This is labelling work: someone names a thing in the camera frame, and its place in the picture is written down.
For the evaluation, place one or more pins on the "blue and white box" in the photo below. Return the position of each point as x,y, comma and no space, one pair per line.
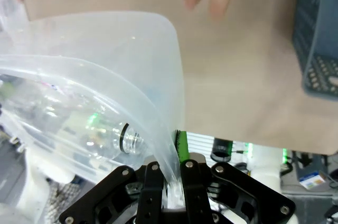
314,180

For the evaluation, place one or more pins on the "right gripper black right finger with green tip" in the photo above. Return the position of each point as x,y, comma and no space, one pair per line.
194,189

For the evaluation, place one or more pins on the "large translucent plastic bin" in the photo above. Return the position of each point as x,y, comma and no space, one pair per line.
118,49

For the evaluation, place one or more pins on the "black cylinder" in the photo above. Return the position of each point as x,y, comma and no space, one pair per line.
221,150

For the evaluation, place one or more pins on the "dark grey perforated basket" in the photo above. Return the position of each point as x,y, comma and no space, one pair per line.
317,36

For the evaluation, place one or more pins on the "right gripper black left finger with green tip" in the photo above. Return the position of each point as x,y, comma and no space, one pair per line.
151,184

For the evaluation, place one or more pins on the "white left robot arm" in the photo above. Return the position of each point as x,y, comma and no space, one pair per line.
39,181

